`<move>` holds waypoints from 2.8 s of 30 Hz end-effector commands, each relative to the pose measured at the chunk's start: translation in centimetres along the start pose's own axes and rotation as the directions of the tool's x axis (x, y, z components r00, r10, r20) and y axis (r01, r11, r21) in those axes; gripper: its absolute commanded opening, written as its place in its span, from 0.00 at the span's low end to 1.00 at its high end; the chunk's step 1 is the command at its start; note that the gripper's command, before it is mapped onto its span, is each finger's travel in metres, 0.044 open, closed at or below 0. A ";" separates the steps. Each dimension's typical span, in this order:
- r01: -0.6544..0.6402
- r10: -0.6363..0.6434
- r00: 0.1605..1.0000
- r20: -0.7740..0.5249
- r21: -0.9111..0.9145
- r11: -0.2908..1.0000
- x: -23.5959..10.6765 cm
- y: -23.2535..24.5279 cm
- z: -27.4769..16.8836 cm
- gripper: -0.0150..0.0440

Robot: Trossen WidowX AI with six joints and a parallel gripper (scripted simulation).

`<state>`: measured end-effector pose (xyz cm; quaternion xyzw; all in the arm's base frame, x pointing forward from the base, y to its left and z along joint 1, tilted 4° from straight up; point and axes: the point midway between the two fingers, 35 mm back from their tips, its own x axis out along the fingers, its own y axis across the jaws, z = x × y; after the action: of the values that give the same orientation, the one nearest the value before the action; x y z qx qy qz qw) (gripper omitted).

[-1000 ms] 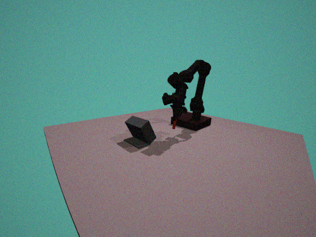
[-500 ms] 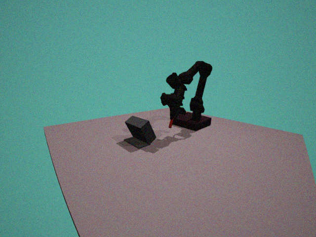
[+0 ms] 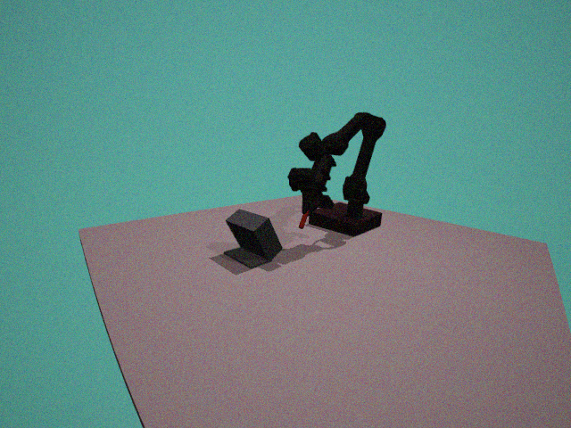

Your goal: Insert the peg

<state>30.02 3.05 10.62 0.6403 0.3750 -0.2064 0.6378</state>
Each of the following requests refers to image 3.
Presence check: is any dark red peg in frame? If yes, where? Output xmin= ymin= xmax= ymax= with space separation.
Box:
xmin=299 ymin=208 xmax=310 ymax=229

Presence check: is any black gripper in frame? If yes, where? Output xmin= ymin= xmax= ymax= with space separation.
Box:
xmin=291 ymin=165 xmax=334 ymax=216

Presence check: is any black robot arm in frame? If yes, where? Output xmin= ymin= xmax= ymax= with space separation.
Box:
xmin=299 ymin=112 xmax=386 ymax=220

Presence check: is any dark grey sloped panel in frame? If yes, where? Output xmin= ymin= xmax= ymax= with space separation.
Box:
xmin=224 ymin=209 xmax=283 ymax=268

